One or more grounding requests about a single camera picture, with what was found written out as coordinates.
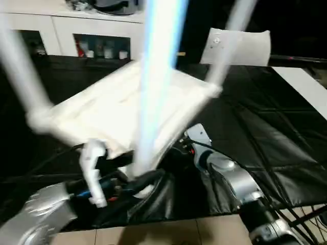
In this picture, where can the white plastic table top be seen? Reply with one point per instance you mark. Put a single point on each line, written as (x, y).
(102, 112)

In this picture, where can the white plastic table leg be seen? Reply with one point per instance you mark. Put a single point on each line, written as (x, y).
(227, 46)
(23, 76)
(158, 76)

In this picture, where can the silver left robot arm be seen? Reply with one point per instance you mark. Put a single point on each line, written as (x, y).
(36, 214)

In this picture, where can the black work mat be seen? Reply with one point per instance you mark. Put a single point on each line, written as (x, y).
(265, 143)

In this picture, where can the small tan label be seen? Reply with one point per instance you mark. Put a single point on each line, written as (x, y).
(180, 53)

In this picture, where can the small red item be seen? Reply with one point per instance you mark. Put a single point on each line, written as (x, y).
(82, 48)

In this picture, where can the white plastic bag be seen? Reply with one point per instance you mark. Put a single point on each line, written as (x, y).
(240, 46)

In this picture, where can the white cabinet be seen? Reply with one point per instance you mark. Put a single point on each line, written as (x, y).
(51, 25)

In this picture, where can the grey bag on cabinet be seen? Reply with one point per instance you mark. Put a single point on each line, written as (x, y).
(115, 4)

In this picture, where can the grey clutter pile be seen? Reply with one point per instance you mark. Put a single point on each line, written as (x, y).
(76, 4)

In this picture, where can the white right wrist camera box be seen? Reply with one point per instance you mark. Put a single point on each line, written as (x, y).
(196, 135)

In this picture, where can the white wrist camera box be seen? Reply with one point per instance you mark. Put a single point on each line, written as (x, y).
(196, 135)
(93, 168)

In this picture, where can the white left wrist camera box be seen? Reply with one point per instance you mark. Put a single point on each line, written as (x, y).
(93, 168)

